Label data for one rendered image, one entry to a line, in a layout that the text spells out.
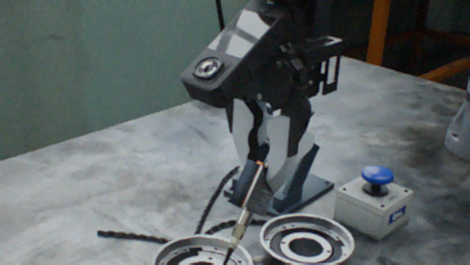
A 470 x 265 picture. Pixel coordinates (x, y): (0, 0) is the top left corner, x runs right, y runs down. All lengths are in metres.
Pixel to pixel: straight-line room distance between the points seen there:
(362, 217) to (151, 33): 1.90
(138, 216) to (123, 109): 1.80
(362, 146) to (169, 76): 1.75
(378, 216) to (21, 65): 1.71
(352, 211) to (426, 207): 0.13
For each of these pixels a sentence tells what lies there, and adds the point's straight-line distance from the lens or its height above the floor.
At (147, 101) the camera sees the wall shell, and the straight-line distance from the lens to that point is 2.67.
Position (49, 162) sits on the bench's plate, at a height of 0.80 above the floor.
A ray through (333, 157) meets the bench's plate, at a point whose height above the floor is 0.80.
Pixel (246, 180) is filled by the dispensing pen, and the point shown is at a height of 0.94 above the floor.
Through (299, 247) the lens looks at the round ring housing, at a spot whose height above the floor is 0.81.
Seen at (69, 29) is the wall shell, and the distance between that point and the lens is 2.36.
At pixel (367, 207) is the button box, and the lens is 0.79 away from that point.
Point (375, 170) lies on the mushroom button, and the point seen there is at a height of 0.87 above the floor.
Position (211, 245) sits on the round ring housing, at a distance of 0.71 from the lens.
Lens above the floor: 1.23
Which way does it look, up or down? 24 degrees down
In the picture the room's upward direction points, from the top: 3 degrees clockwise
